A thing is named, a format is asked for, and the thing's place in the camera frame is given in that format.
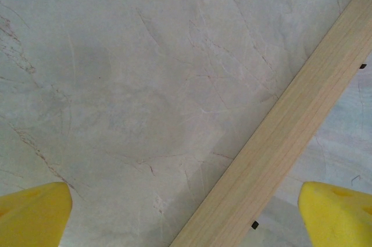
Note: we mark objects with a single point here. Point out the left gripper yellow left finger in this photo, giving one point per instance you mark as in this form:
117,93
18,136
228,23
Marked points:
32,218

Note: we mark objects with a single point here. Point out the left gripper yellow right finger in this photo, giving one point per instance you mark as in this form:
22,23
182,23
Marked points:
340,221

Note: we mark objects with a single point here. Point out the light wooden picture frame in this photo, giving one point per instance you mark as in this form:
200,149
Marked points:
290,130

